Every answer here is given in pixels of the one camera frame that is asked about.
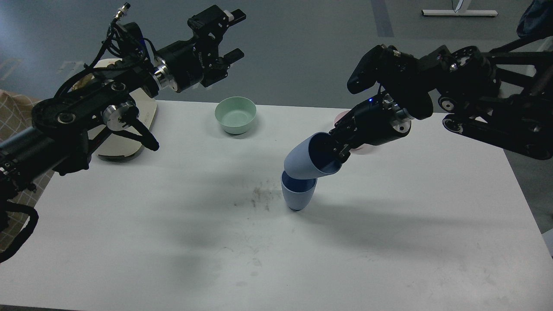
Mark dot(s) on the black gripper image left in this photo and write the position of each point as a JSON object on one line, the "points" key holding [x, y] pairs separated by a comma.
{"points": [[182, 64]]}

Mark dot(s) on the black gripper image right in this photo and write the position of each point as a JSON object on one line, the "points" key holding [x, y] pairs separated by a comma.
{"points": [[376, 121]]}

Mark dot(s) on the blue cup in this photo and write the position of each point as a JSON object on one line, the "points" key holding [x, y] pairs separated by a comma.
{"points": [[312, 158], [297, 193]]}

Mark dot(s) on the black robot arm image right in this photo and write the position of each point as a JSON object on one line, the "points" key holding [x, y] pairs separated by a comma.
{"points": [[501, 97]]}

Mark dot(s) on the pink bowl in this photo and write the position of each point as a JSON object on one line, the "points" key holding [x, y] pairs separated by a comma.
{"points": [[365, 149]]}

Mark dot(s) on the green bowl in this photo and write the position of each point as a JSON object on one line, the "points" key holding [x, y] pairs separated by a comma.
{"points": [[236, 115]]}

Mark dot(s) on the cream toaster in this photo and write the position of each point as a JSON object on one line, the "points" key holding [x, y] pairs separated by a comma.
{"points": [[117, 148]]}

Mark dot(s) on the white desk base bar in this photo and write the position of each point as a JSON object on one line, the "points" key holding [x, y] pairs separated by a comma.
{"points": [[487, 13]]}

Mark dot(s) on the dark blue chair fabric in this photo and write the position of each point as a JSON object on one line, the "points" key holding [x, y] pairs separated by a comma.
{"points": [[537, 19]]}

